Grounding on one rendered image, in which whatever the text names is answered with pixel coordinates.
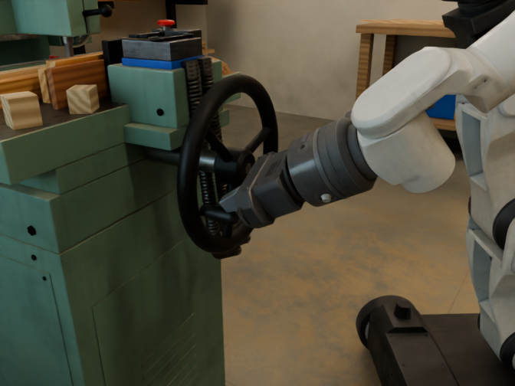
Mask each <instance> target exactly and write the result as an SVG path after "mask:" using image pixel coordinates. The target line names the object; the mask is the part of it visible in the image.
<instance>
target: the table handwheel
mask: <svg viewBox="0 0 515 386"><path fill-rule="evenodd" d="M236 93H246V94H247V95H248V96H249V97H250V98H251V99H252V100H253V101H254V103H255V105H256V107H257V110H258V112H259V114H260V118H261V124H262V129H261V131H260V132H259V133H258V134H257V135H256V136H255V137H254V138H253V139H252V140H251V141H250V142H249V143H248V144H247V145H246V146H245V147H244V148H243V149H241V148H236V147H231V146H225V145H224V144H223V143H222V142H221V140H220V139H219V138H218V137H217V136H216V135H215V133H214V132H213V130H212V129H211V127H210V124H211V122H212V120H213V118H214V116H215V114H216V113H217V112H218V110H219V108H220V107H221V105H222V104H223V103H224V102H225V101H226V100H227V99H228V98H229V97H231V96H232V95H234V94H236ZM205 140H206V141H207V142H208V143H209V144H210V145H211V146H212V148H213V149H214V150H215V151H211V150H202V147H203V143H204V141H205ZM261 143H263V155H265V154H267V153H269V152H276V153H278V128H277V118H276V114H275V110H274V105H273V103H272V101H271V98H270V96H269V94H268V92H267V91H266V90H265V88H264V87H263V85H262V84H261V83H260V82H259V81H257V80H256V79H254V78H253V77H250V76H248V75H244V74H234V75H230V76H228V77H225V78H223V79H221V80H220V81H219V82H217V83H216V84H214V85H213V86H212V87H211V88H210V89H209V90H208V91H207V93H206V94H205V95H204V96H203V98H202V99H201V100H200V102H199V103H198V105H197V107H196V108H195V111H194V113H193V114H192V117H191V119H190V121H189V124H188V126H187V129H186V131H185V135H184V138H183V141H182V146H180V147H178V148H176V149H173V150H171V151H169V150H165V149H157V148H153V147H148V146H144V150H143V152H144V156H145V158H146V159H147V160H150V161H154V162H161V163H166V164H170V165H177V166H178V170H177V198H178V205H179V213H180V216H181V219H182V223H183V226H184V228H185V230H186V232H187V234H188V235H189V237H190V238H191V240H192V241H193V243H194V244H195V245H196V246H198V247H199V248H201V249H202V250H204V251H206V252H209V253H212V254H223V253H226V252H228V251H230V250H233V249H235V248H236V247H237V246H239V245H240V244H241V243H242V242H243V241H244V240H245V239H246V238H247V237H248V236H249V234H250V233H251V232H252V231H253V230H254V228H250V227H248V226H247V225H245V224H244V222H243V221H242V220H241V221H240V222H239V223H238V225H237V226H236V227H235V228H234V229H233V225H232V226H229V225H225V224H223V229H222V235H221V236H220V237H217V236H214V235H212V234H211V233H210V232H209V231H208V230H207V229H206V227H205V225H204V223H203V221H202V217H201V215H200V212H199V208H198V195H197V179H198V170H200V171H204V172H211V173H215V175H216V178H217V179H218V180H219V181H220V182H224V183H228V184H227V193H229V192H230V191H232V190H234V189H236V188H237V187H238V186H241V184H242V183H243V181H244V180H245V178H246V177H247V175H248V173H249V171H250V170H251V168H252V167H253V165H254V163H255V158H254V156H253V153H254V151H255V150H256V149H257V147H258V146H259V145H260V144H261Z"/></svg>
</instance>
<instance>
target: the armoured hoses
mask: <svg viewBox="0 0 515 386"><path fill-rule="evenodd" d="M181 63H182V68H183V69H185V77H186V81H187V82H186V84H187V89H188V91H187V93H188V98H189V99H188V101H189V109H190V111H189V112H190V113H191V114H190V116H191V117H192V114H193V113H194V111H195V108H196V107H197V105H198V103H199V102H200V100H201V99H202V96H201V95H202V93H201V88H200V86H201V85H200V84H199V83H200V80H199V78H200V76H199V75H200V73H201V81H202V89H203V90H202V92H203V96H204V95H205V94H206V93H207V91H208V90H209V89H210V88H211V87H212V86H213V85H214V82H215V81H214V80H213V79H214V76H213V74H214V73H213V66H212V57H208V56H204V57H198V58H197V59H196V60H193V59H192V60H186V61H182V62H181ZM198 66H199V68H200V73H199V68H198ZM218 112H219V111H218ZM218 112H217V113H216V114H215V116H214V118H213V120H212V122H211V124H210V127H211V129H212V130H213V132H214V133H215V135H216V136H217V137H218V138H219V139H220V140H221V142H222V141H223V139H222V135H221V134H222V132H221V125H220V121H219V120H220V118H219V114H218ZM222 143H223V142H222ZM210 147H211V148H210V150H212V151H215V150H214V149H213V148H212V146H211V145H210ZM202 150H209V146H208V142H207V141H206V140H205V141H204V143H203V147H202ZM198 175H199V178H200V180H199V181H200V182H201V183H200V185H201V188H200V189H201V192H202V199H203V200H202V202H203V204H205V205H216V206H217V204H216V203H217V202H216V198H215V189H214V187H215V186H214V185H213V184H214V182H213V174H212V173H211V172H204V171H200V170H198ZM215 183H216V189H217V196H218V202H220V200H221V198H222V197H223V195H226V194H227V184H228V183H224V182H220V181H219V180H218V179H217V178H216V175H215ZM205 221H206V227H207V230H208V231H209V232H210V233H211V234H212V235H214V236H217V237H220V236H221V233H220V232H221V231H220V227H219V223H218V222H216V221H213V220H210V219H208V218H206V217H205ZM250 239H251V236H250V235H249V236H248V237H247V238H246V239H245V240H244V241H243V242H242V243H241V244H240V245H242V244H247V243H248V242H250ZM240 245H239V246H237V247H236V248H235V249H233V250H230V251H228V252H226V253H223V254H212V256H213V257H214V258H215V259H218V260H220V259H225V258H228V257H234V256H237V255H239V254H241V247H240Z"/></svg>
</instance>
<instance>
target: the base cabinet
mask: <svg viewBox="0 0 515 386"><path fill-rule="evenodd" d="M0 386H225V352H224V330H223V309H222V288H221V260H218V259H215V258H214V257H213V256H212V253H209V252H206V251H204V250H202V249H201V248H199V247H198V246H196V245H195V244H194V243H193V241H192V240H191V238H190V237H189V235H188V234H187V232H186V230H185V228H184V226H183V223H182V219H181V216H180V213H179V205H178V198H177V188H175V189H173V190H171V191H170V192H168V193H166V194H164V195H163V196H161V197H159V198H157V199H156V200H154V201H152V202H150V203H148V204H147V205H145V206H143V207H141V208H140V209H138V210H136V211H134V212H133V213H131V214H129V215H127V216H126V217H124V218H122V219H120V220H118V221H117V222H115V223H113V224H111V225H110V226H108V227H106V228H104V229H103V230H101V231H99V232H97V233H95V234H94V235H92V236H90V237H88V238H87V239H85V240H83V241H81V242H80V243H78V244H76V245H74V246H73V247H71V248H69V249H67V250H65V251H64V252H62V253H59V254H57V253H55V252H53V251H50V250H46V249H44V248H41V247H37V246H35V245H33V244H29V243H26V242H24V241H21V240H17V239H14V238H13V237H9V236H6V235H4V234H0Z"/></svg>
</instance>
